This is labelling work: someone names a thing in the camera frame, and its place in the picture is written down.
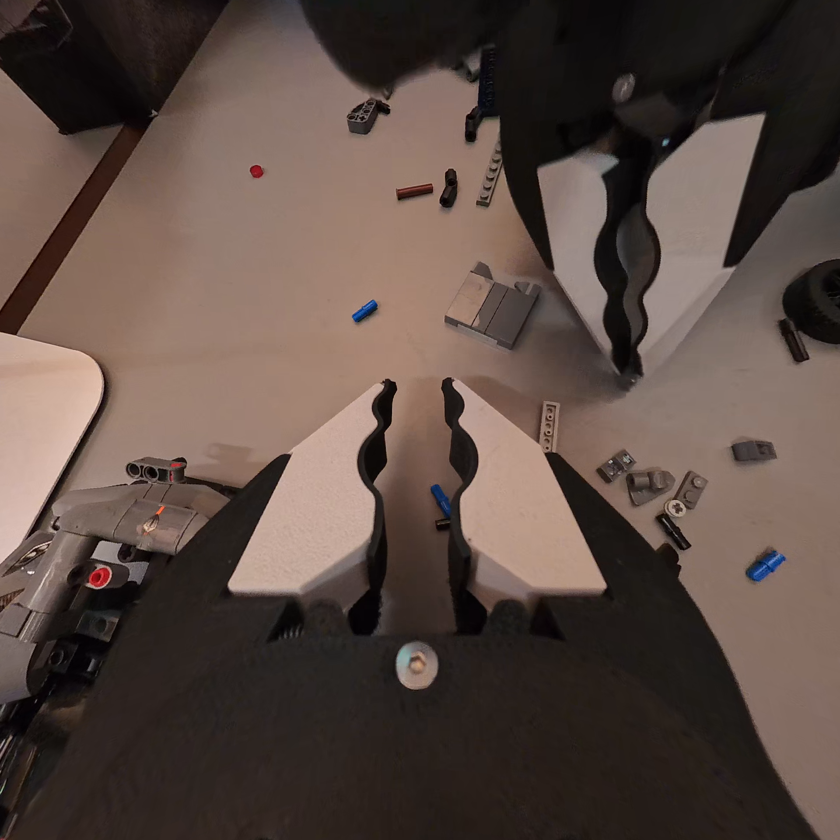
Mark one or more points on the brown lego axle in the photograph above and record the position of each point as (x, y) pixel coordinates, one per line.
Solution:
(415, 191)

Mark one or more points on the black lego wheel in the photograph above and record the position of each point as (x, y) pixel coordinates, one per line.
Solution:
(814, 300)

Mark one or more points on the blue lego pin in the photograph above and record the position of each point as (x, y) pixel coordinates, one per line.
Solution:
(364, 310)
(766, 565)

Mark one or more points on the grey bent technic beam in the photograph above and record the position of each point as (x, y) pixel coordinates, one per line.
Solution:
(364, 117)

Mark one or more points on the black technic beam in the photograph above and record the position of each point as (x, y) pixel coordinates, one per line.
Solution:
(487, 79)

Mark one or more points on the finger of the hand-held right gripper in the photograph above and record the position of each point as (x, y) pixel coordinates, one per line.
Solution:
(568, 223)
(695, 216)

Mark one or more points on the black lego pin connector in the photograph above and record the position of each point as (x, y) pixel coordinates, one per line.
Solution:
(448, 187)

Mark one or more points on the light grey studded lego plate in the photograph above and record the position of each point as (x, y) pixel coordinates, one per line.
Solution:
(549, 426)

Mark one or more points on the grey lego car model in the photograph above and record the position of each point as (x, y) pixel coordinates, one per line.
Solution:
(98, 525)

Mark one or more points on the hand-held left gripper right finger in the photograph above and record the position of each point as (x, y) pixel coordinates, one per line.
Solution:
(525, 525)

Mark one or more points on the grey lego tile assembly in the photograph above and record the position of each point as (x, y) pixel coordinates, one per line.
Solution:
(492, 305)

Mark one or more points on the pile of small lego pieces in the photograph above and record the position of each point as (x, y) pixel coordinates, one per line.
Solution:
(646, 489)

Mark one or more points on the grey lego slope brick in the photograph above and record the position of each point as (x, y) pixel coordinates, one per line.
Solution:
(753, 450)

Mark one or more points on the white adjustable stand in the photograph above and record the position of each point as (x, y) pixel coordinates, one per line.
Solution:
(39, 426)

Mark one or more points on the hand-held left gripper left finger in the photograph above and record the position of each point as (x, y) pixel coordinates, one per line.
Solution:
(308, 525)

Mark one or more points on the dark grey lego axle pin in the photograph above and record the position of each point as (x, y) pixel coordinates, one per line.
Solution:
(794, 340)

